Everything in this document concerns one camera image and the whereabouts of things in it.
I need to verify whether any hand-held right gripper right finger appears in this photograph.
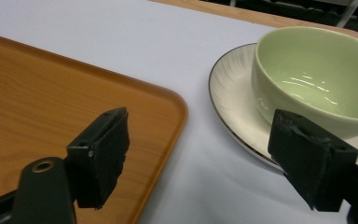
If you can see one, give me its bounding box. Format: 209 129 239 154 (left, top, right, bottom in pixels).
267 108 358 213

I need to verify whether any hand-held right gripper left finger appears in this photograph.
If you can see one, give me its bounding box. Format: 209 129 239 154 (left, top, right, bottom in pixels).
65 106 131 210

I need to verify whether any wooden tray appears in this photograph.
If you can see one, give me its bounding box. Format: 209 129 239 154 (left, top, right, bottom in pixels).
0 30 189 224

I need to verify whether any light green ceramic bowl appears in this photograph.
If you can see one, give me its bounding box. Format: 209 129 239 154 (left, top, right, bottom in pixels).
251 25 358 140

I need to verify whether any white plate with dark rim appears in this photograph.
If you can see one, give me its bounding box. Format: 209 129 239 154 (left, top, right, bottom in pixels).
208 42 358 172

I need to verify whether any white metal stand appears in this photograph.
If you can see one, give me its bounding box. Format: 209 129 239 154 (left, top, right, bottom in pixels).
335 0 358 28

